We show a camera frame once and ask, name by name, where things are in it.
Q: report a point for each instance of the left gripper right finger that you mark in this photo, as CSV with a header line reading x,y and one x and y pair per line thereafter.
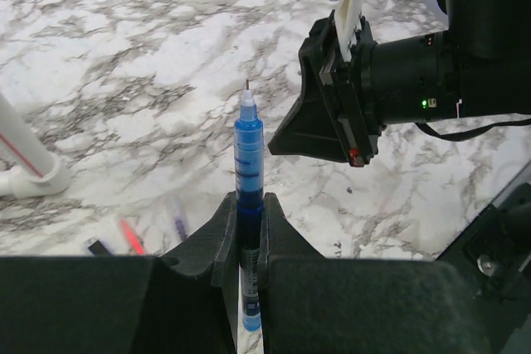
x,y
312,304

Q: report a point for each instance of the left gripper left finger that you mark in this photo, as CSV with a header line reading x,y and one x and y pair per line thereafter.
x,y
185,301

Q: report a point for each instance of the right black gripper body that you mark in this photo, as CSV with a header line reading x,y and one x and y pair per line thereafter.
x,y
348,94

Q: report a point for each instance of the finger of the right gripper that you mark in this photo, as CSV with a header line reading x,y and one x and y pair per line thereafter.
x,y
308,130

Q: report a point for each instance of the red pen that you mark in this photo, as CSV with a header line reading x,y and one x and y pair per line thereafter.
x,y
131,237

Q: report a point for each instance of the blue pen cap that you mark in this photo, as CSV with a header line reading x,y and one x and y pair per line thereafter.
x,y
248,151

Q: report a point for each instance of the purple pen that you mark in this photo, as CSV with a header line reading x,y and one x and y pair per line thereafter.
x,y
179,218

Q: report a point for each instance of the white blue pen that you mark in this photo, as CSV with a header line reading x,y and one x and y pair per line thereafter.
x,y
97,248

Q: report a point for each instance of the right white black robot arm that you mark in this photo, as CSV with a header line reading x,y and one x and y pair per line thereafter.
x,y
479,66

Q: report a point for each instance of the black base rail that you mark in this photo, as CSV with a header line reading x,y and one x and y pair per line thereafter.
x,y
492,254

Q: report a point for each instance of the white pvc pipe frame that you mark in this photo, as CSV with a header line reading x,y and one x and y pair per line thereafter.
x,y
37,172

